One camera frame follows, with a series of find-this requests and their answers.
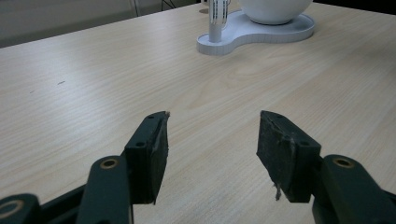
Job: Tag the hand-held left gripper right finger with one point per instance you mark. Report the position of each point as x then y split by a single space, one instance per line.
286 155

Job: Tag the white key stand with tray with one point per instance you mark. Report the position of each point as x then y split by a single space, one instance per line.
249 34

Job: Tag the white bowl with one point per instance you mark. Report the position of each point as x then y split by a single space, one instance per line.
274 11

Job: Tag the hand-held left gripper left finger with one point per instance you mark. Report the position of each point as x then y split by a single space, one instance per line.
149 155

